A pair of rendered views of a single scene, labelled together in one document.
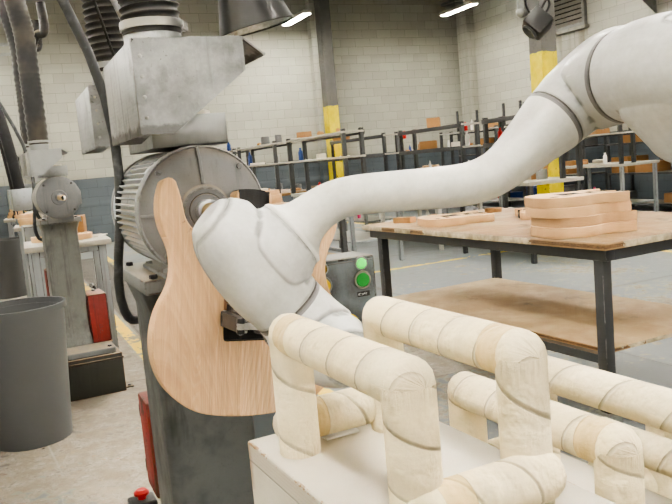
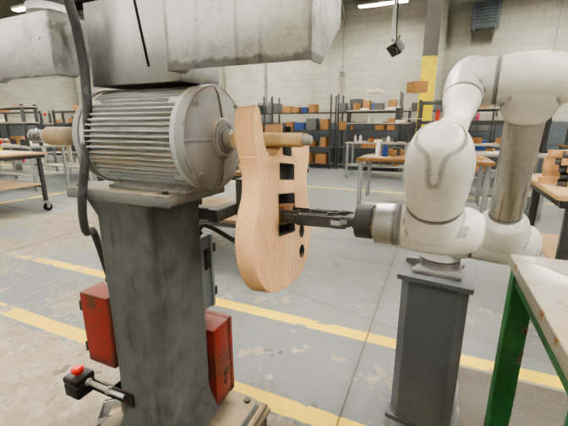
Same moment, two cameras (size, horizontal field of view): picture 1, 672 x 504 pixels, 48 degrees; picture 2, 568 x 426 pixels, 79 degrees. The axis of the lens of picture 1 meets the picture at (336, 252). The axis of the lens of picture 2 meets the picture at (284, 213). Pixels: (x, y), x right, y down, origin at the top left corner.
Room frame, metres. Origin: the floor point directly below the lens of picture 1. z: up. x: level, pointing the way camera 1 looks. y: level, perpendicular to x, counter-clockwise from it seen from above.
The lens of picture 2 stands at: (0.71, 0.71, 1.28)
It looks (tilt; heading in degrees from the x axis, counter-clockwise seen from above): 14 degrees down; 317
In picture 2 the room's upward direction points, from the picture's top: straight up
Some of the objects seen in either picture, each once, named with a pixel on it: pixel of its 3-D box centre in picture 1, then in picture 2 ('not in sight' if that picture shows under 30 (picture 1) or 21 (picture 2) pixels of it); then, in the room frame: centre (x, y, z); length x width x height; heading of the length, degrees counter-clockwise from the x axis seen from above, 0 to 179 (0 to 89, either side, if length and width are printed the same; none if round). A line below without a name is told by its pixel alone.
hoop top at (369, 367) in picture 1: (339, 354); not in sight; (0.49, 0.00, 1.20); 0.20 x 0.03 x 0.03; 26
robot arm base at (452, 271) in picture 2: not in sight; (434, 262); (1.27, -0.66, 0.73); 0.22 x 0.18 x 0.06; 16
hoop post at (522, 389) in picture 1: (524, 428); not in sight; (0.45, -0.11, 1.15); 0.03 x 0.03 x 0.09
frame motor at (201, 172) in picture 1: (186, 209); (163, 138); (1.62, 0.31, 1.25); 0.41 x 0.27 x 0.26; 24
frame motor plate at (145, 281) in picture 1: (183, 270); (148, 188); (1.68, 0.35, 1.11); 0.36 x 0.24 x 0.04; 24
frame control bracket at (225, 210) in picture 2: not in sight; (229, 209); (1.62, 0.12, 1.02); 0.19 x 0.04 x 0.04; 114
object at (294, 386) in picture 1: (295, 393); not in sight; (0.56, 0.04, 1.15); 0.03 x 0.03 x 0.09
